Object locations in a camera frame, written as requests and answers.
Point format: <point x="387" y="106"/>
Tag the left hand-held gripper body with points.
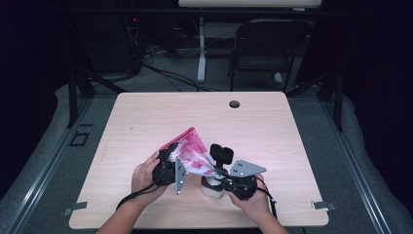
<point x="165" y="172"/>

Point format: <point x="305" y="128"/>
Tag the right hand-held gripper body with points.
<point x="243" y="187"/>

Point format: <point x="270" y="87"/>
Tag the red and white plastic bag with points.
<point x="193" y="152"/>

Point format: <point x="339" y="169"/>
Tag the person's left hand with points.
<point x="142" y="178"/>

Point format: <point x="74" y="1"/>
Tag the person's right hand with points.
<point x="256" y="208"/>

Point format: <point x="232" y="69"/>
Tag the grey tape piece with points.
<point x="76" y="207"/>
<point x="324" y="205"/>

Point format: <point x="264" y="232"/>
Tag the white desk leg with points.
<point x="202" y="65"/>

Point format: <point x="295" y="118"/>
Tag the small white block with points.
<point x="278" y="78"/>

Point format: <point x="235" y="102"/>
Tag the black folding chair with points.
<point x="259" y="63"/>

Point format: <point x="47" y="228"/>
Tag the black metal stand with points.
<point x="72" y="97"/>
<point x="338" y="104"/>

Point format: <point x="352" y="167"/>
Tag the black equipment cabinet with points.
<point x="113" y="48"/>

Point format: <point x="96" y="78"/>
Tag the aluminium floor rail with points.
<point x="356" y="169"/>
<point x="30" y="200"/>

